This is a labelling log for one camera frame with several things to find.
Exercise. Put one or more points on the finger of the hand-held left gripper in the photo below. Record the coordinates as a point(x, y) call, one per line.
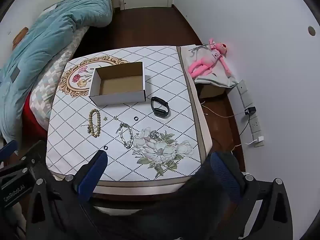
point(7, 149)
point(35, 152)

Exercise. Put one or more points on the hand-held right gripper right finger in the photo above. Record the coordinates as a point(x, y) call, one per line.
point(225, 177)

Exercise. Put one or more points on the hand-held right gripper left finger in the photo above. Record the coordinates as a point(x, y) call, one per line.
point(93, 173)

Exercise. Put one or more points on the white cardboard box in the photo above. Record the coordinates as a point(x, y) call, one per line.
point(117, 100)

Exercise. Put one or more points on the black smart band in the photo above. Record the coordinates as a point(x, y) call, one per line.
point(162, 111)

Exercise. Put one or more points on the red cushion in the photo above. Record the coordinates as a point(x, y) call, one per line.
point(32, 122)

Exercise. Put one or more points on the dark cloth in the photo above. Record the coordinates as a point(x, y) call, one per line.
point(187, 205)

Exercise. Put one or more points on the white charger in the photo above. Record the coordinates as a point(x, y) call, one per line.
point(260, 140)

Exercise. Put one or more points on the black charger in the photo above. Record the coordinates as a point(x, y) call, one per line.
point(250, 110)

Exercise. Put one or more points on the checkered grey pillow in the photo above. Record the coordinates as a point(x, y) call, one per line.
point(50, 80)

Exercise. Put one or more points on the white power strip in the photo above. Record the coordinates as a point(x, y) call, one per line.
point(246, 97)

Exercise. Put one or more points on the grey cloth bag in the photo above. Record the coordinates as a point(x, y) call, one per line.
point(220, 78)

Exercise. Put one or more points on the teal quilt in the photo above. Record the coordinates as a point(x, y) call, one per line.
point(50, 42)

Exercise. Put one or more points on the pink plush toy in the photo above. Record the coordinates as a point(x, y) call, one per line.
point(202, 65)

